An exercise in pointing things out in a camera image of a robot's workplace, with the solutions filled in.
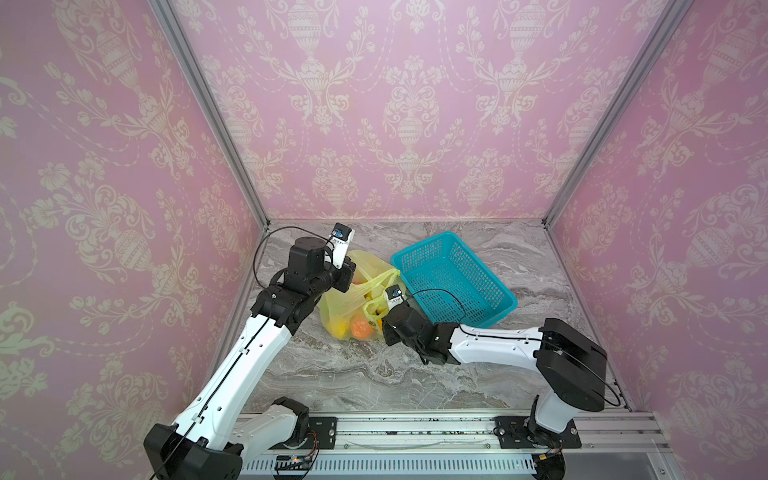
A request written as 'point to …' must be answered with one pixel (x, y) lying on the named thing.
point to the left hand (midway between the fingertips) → (350, 257)
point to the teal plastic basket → (445, 280)
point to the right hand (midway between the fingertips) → (385, 317)
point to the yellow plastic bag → (354, 313)
